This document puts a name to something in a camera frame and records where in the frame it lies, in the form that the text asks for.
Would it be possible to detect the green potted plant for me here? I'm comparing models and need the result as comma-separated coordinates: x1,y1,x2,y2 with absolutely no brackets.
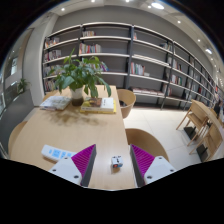
48,48,113,107

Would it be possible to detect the group of ceiling lights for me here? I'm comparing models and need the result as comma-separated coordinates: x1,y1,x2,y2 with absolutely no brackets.
59,0,214,56

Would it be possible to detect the round-backed wooden chair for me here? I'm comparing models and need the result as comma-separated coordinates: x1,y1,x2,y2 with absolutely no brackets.
125,128,170,163
116,88,137,120

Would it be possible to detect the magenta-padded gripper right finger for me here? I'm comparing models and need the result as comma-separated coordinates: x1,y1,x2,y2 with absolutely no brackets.
129,143,177,188

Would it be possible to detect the white power strip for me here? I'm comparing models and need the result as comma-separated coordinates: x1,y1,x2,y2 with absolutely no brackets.
40,144,78,163

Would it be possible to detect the stack of books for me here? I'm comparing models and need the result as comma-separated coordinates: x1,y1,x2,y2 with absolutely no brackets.
79,96,118,115

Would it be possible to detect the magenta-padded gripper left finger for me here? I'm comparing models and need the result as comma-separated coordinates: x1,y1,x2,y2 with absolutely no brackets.
48,143,98,189

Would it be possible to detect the grey shelf unit with books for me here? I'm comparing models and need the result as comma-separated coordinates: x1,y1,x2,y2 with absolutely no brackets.
41,21,221,111

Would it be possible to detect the small green floor plant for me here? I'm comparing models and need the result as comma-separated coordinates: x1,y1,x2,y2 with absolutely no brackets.
16,78,31,95

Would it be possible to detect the person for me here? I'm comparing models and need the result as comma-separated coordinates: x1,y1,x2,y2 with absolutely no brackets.
213,96,224,116

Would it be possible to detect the slatted wooden chair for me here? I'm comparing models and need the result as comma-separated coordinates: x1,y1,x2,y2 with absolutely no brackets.
189,123,224,163
175,101,209,147

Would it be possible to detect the small white charger block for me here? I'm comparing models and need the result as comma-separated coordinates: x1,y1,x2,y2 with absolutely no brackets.
110,155,124,169

